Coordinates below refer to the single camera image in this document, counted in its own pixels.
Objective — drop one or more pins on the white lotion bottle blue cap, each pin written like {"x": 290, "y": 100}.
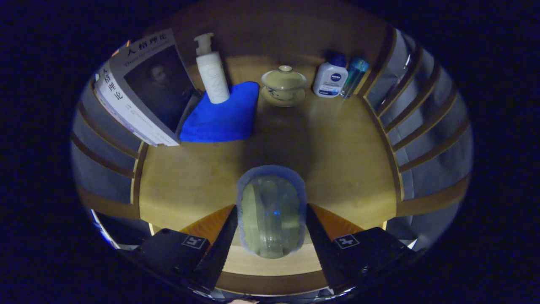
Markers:
{"x": 329, "y": 80}

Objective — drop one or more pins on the teal bottle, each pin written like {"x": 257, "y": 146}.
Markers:
{"x": 354, "y": 74}

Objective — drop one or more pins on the grey book with portrait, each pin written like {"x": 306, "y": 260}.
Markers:
{"x": 160, "y": 84}

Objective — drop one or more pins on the wooden cabinet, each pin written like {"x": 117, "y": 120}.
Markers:
{"x": 295, "y": 29}

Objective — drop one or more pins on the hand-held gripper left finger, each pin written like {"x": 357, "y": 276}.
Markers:
{"x": 215, "y": 257}

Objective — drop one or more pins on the white pump bottle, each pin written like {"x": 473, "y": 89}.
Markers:
{"x": 215, "y": 80}

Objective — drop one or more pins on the blue cloth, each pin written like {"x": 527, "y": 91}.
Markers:
{"x": 223, "y": 118}

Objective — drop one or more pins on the white book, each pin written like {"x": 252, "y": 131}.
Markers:
{"x": 126, "y": 128}

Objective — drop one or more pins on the wooden countertop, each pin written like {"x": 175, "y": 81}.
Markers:
{"x": 337, "y": 169}

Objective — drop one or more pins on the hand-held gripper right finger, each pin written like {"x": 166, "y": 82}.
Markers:
{"x": 329, "y": 257}

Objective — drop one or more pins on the beige lidded tea cup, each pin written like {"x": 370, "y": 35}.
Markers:
{"x": 283, "y": 82}

